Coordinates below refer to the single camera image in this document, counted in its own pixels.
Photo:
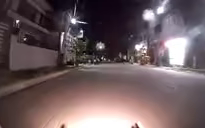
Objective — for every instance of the row of trees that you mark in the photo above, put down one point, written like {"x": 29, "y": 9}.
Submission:
{"x": 85, "y": 50}

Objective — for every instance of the grey asphalt road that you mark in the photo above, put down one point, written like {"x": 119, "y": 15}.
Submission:
{"x": 116, "y": 90}

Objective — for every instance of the street lamp pole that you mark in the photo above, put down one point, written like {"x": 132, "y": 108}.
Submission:
{"x": 74, "y": 20}

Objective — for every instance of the robot's own part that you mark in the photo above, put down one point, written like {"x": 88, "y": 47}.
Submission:
{"x": 135, "y": 125}
{"x": 62, "y": 126}

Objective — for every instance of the building with lit shopfront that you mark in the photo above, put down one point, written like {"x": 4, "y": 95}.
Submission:
{"x": 180, "y": 43}

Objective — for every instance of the pale kerb strip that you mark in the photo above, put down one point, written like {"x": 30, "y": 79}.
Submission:
{"x": 23, "y": 84}

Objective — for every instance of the dark pavement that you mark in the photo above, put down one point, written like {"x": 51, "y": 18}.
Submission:
{"x": 13, "y": 76}

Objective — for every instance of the building with white wall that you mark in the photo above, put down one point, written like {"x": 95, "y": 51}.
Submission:
{"x": 33, "y": 53}

